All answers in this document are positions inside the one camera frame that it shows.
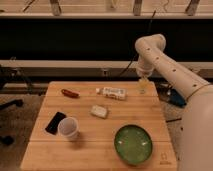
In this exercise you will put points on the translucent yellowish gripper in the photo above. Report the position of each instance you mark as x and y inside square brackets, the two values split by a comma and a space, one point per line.
[143, 83]

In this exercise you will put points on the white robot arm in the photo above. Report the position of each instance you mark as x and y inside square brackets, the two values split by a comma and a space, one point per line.
[196, 145]

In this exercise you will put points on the white plastic bottle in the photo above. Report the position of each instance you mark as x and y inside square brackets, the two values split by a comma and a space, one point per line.
[114, 93]

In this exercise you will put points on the blue object on floor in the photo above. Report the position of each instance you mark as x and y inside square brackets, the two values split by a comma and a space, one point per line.
[176, 99]

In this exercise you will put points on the white soap bar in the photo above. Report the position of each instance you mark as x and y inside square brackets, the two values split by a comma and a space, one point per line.
[99, 111]

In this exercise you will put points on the green bowl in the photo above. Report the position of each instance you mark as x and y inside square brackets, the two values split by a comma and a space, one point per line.
[133, 144]

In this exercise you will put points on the red sausage toy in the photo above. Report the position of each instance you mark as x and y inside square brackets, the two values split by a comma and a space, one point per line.
[70, 94]

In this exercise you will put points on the white plastic cup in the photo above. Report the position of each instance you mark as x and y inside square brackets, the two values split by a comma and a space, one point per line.
[68, 128]

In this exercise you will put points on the black smartphone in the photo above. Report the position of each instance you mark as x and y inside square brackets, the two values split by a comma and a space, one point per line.
[53, 124]

